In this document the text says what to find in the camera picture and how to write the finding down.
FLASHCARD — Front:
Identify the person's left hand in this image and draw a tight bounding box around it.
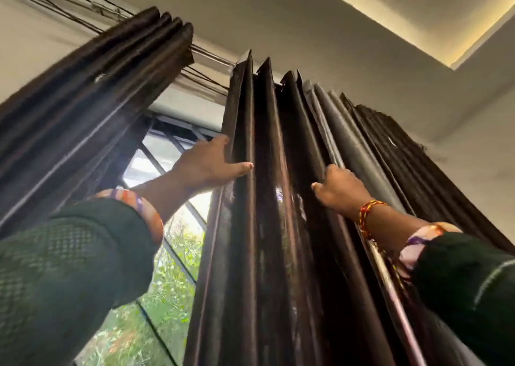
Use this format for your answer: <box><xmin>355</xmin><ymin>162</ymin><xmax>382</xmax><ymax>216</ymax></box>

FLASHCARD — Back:
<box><xmin>171</xmin><ymin>134</ymin><xmax>254</xmax><ymax>197</ymax></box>

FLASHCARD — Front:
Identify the person's right hand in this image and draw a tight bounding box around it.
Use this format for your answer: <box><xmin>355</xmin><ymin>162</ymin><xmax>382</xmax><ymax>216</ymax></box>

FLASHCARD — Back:
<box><xmin>311</xmin><ymin>163</ymin><xmax>374</xmax><ymax>221</ymax></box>

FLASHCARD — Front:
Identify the dark brown pleated curtain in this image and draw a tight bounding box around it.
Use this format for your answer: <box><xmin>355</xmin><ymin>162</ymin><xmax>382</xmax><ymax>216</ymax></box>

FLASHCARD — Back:
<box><xmin>0</xmin><ymin>6</ymin><xmax>195</xmax><ymax>242</ymax></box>
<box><xmin>183</xmin><ymin>50</ymin><xmax>515</xmax><ymax>366</ymax></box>

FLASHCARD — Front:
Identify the person's left forearm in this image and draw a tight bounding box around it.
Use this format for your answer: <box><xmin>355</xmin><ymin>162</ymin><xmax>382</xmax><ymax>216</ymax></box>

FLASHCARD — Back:
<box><xmin>0</xmin><ymin>171</ymin><xmax>192</xmax><ymax>366</ymax></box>

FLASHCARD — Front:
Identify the person's right forearm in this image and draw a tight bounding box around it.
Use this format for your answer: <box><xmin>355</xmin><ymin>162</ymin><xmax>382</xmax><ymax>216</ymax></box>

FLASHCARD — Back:
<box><xmin>357</xmin><ymin>200</ymin><xmax>515</xmax><ymax>366</ymax></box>

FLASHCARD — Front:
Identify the red yellow thread wristband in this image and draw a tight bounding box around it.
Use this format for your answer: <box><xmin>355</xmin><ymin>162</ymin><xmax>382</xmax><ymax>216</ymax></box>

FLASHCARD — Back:
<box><xmin>358</xmin><ymin>199</ymin><xmax>390</xmax><ymax>241</ymax></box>

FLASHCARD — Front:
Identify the window with black metal grille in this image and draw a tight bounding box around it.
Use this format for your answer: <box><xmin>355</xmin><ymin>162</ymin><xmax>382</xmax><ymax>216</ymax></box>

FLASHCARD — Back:
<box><xmin>73</xmin><ymin>113</ymin><xmax>221</xmax><ymax>366</ymax></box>

